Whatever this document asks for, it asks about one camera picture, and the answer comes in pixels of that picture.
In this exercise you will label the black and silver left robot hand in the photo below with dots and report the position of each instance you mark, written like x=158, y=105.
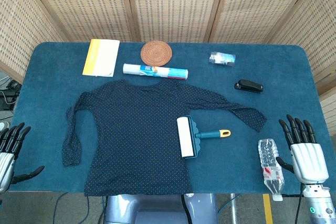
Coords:
x=8, y=140

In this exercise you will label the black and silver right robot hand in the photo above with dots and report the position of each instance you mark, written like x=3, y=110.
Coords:
x=308, y=159

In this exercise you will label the teal lint roller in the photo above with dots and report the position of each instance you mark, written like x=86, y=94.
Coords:
x=195, y=140

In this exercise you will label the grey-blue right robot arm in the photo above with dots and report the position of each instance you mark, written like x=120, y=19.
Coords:
x=321, y=203

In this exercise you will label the navy polka dot shirt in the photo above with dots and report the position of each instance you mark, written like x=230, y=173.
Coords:
x=131, y=129

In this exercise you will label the crushed clear plastic bottle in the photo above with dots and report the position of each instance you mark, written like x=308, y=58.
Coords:
x=270, y=163

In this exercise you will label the yellow floor tape strip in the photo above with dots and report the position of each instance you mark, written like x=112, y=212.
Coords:
x=267, y=208

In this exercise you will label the blue carpet table cover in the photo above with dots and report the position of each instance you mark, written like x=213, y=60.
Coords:
x=52, y=77

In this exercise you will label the black stapler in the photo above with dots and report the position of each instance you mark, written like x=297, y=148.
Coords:
x=249, y=86

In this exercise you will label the woven bamboo screen panel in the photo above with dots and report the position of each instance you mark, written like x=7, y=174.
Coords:
x=78, y=3
x=173, y=3
x=257, y=6
x=320, y=24
x=23, y=24

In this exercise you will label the yellow and white booklet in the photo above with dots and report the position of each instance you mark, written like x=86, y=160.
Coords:
x=101, y=57

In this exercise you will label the grey-blue robot torso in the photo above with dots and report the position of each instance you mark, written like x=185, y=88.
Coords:
x=157, y=209

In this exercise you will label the white roll of plastic bags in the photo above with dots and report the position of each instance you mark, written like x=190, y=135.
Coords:
x=157, y=72

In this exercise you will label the round brown woven coaster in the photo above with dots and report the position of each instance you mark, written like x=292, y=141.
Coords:
x=156, y=53

